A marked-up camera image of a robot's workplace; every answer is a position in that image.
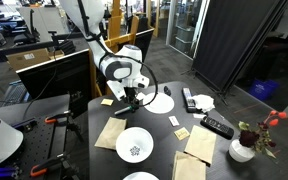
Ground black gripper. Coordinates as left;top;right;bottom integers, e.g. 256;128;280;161
122;86;141;113

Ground green marker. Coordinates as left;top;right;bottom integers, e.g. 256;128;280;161
114;105;134;116

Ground white bowl with snowflake print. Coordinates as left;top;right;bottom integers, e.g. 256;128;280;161
115;126;155;164

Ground yellow sticky note pad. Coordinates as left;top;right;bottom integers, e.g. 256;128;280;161
100;98;115;107

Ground white round paper plate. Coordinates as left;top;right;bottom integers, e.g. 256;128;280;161
142;92;176;115

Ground tan cloth napkin left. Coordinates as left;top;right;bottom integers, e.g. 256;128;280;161
94;116;128;151

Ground tan cloth napkin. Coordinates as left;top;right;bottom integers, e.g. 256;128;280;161
172;150;207;180
183;124;218;167
94;116;128;151

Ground small black oval object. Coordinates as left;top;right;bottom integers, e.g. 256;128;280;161
163;85;172;97

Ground small white card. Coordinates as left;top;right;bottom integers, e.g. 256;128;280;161
168;115;181;128

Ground grey black remote control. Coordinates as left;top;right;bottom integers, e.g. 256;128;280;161
181;87;198;114

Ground yellow sticky note with writing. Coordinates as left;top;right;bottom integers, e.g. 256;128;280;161
173;126;191;141

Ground black monitor behind easel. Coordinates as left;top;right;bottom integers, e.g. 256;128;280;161
125;28;156;64

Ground small white label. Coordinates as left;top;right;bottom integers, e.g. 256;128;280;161
192;113;207;120

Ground crumpled white tissue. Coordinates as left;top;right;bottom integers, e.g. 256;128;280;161
192;94;216;113

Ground white flat plate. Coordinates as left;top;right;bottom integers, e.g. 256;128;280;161
122;171;160;180

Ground grey storage bin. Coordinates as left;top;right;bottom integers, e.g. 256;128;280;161
177;25;196;43
174;37;194;54

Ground orange black bar clamp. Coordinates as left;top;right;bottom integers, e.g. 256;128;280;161
29;152;72;178
44;110;73;125

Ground tan cloth napkin right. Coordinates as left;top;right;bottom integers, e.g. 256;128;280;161
183;124;218;167

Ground black computer monitor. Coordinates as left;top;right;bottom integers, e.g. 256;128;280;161
15;48;93;118

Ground tan cloth napkin bottom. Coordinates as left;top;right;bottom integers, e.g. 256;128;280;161
172;150;207;180

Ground black perforated board table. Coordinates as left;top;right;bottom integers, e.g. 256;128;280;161
0;114;68;180

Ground small black device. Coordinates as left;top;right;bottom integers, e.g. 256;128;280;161
12;118;38;133

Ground cardboard box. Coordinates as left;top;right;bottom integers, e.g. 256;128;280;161
5;48;65;72

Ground white round vase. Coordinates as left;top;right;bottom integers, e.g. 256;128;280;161
228;138;256;163

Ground black keyboard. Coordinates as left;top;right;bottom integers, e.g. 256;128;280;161
0;79;30;107

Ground black room divider panel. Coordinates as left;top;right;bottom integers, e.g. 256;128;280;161
191;0;288;93

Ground red artificial flowers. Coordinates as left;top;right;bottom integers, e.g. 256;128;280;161
237;110;288;159

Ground blue plastic bin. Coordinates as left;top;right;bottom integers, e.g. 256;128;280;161
249;78;280;101

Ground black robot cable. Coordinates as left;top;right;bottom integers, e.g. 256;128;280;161
77;0;160;108

